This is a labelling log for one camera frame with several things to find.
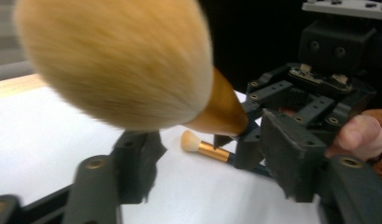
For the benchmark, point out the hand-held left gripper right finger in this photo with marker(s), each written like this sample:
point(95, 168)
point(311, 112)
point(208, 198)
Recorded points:
point(304, 161)

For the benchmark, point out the white table mat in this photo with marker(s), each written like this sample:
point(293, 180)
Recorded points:
point(39, 140)

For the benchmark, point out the small makeup brush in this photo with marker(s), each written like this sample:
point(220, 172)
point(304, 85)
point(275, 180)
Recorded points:
point(210, 151)

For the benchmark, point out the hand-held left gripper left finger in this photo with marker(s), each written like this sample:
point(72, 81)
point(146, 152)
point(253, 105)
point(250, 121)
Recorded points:
point(95, 189)

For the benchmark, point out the wooden table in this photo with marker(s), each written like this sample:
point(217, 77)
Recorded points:
point(11, 87)

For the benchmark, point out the large makeup brush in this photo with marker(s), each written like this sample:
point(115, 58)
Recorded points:
point(117, 62)

